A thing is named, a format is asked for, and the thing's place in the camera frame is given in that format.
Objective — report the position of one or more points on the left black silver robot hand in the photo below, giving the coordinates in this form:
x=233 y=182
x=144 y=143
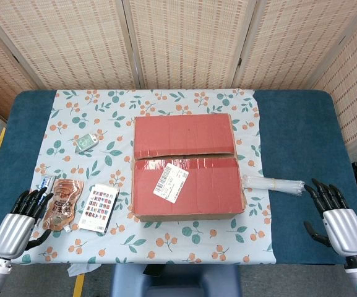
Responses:
x=14 y=229

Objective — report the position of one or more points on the small green card pack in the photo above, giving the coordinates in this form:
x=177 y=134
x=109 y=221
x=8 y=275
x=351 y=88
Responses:
x=86 y=142

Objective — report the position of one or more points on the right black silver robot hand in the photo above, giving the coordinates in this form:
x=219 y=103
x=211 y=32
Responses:
x=343 y=229

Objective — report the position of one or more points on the bamboo folding screen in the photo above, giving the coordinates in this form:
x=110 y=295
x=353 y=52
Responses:
x=184 y=40

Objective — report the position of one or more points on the bundle of clear straws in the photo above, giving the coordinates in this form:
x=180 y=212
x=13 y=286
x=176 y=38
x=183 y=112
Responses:
x=274 y=184

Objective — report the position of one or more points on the white patterned card pack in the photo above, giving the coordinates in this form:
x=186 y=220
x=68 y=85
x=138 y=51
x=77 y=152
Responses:
x=97 y=207

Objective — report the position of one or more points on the white blue toothpaste tube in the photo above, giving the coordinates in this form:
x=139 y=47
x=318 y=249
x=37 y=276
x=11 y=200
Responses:
x=46 y=182

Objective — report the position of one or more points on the large cardboard box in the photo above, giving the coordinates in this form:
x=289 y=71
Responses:
x=184 y=136

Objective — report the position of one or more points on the brown foil snack pouch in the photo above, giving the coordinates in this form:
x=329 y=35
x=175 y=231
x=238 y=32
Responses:
x=62 y=204

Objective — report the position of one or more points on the floral print tablecloth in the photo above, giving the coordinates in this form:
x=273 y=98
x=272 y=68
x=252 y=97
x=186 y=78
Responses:
x=166 y=241

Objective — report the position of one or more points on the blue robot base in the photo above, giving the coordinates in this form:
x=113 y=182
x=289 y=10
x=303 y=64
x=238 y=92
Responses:
x=175 y=278

